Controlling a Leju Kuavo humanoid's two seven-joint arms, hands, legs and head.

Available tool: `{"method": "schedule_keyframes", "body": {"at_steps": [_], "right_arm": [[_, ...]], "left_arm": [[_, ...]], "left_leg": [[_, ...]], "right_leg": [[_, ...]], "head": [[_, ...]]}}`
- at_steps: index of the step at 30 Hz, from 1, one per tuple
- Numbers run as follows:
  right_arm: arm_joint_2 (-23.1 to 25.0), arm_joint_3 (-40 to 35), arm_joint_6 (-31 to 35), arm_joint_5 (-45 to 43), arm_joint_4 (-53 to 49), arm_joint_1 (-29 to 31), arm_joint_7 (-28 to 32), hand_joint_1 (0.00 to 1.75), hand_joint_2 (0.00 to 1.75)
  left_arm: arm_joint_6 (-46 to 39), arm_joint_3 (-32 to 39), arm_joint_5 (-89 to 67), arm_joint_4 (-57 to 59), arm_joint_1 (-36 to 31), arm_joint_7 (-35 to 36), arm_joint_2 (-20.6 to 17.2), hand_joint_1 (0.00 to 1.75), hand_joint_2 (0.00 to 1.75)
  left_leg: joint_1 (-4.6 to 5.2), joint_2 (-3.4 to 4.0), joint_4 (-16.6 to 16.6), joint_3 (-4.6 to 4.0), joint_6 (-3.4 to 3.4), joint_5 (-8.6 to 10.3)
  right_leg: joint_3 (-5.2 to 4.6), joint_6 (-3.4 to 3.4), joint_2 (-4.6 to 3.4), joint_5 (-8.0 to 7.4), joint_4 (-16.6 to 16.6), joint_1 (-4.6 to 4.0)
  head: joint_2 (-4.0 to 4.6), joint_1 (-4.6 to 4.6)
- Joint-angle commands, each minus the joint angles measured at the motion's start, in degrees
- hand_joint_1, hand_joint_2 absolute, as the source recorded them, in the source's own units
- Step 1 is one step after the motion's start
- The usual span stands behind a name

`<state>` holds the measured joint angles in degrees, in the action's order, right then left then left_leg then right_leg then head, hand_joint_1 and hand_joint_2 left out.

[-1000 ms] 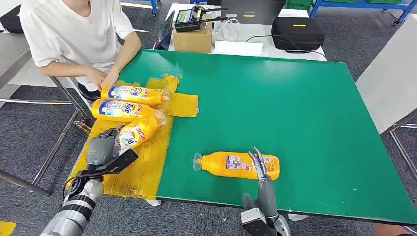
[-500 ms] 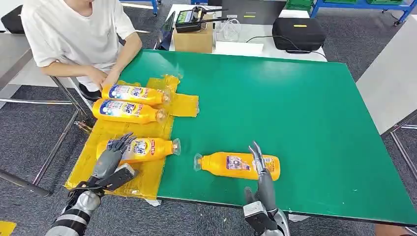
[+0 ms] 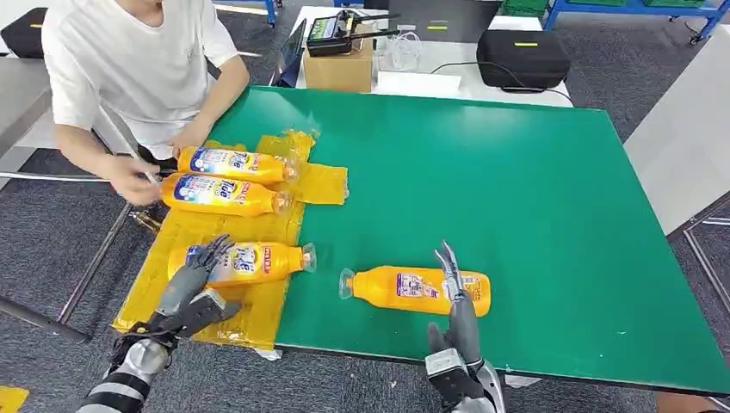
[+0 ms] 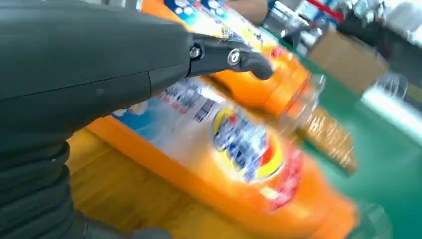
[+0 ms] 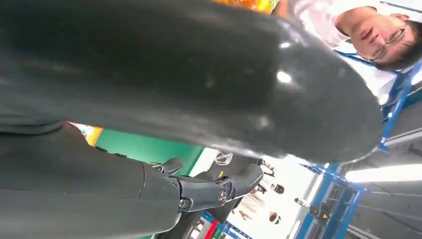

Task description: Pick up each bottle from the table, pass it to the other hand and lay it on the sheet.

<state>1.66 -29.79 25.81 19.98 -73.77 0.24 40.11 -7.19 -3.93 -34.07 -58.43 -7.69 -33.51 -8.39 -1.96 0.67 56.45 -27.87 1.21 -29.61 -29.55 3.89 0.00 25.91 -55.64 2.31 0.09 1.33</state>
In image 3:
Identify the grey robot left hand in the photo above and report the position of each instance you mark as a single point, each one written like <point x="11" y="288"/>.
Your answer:
<point x="182" y="288"/>

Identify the blue metal rack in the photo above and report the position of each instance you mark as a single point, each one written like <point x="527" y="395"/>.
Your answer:
<point x="627" y="7"/>

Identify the steel frame table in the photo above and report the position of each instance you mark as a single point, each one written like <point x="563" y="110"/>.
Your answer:
<point x="20" y="97"/>

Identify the black soft case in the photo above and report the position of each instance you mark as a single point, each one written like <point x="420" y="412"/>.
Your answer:
<point x="522" y="60"/>
<point x="25" y="34"/>

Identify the person's right hand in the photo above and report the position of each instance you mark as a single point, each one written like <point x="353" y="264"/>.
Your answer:
<point x="134" y="179"/>

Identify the dark laptop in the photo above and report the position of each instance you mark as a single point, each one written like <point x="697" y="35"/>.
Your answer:
<point x="291" y="57"/>

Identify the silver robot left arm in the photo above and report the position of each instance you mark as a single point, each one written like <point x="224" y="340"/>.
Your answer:
<point x="142" y="359"/>

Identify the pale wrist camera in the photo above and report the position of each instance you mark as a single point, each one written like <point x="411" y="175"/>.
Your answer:
<point x="199" y="313"/>
<point x="450" y="373"/>

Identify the person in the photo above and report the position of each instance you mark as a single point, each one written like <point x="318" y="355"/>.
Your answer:
<point x="131" y="62"/>

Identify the green table mat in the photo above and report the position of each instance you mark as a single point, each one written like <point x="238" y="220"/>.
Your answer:
<point x="513" y="216"/>

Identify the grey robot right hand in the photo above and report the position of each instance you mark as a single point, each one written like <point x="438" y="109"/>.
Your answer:
<point x="465" y="330"/>

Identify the dark grey flat case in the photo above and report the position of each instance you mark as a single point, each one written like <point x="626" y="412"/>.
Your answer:
<point x="445" y="20"/>

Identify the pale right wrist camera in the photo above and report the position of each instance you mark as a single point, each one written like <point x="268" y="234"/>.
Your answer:
<point x="450" y="373"/>

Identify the grey side table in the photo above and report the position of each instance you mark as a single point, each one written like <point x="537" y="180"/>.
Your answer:
<point x="678" y="142"/>

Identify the white flat box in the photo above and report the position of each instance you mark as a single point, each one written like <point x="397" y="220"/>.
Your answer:
<point x="419" y="85"/>

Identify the white table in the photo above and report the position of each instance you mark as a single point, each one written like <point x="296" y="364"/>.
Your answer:
<point x="450" y="57"/>

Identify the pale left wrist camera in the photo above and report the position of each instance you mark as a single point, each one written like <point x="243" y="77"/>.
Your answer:
<point x="199" y="313"/>

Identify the orange drink bottle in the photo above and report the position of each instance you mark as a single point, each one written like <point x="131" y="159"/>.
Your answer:
<point x="228" y="162"/>
<point x="256" y="265"/>
<point x="376" y="290"/>
<point x="222" y="196"/>

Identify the person's left hand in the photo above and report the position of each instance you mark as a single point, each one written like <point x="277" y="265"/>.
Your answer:
<point x="191" y="138"/>

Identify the yellow plastic sheet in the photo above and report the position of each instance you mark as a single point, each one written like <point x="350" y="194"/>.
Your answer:
<point x="228" y="228"/>

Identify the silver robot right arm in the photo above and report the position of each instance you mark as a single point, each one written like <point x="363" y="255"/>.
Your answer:
<point x="490" y="393"/>

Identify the green crate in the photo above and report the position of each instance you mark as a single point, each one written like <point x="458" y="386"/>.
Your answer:
<point x="524" y="7"/>

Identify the brown cardboard box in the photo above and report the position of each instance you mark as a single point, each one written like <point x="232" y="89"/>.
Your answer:
<point x="339" y="74"/>

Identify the blue metal leg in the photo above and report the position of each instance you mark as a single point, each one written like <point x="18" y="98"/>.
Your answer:
<point x="272" y="10"/>

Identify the black remote controller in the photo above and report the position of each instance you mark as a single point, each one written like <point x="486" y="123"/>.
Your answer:
<point x="331" y="37"/>

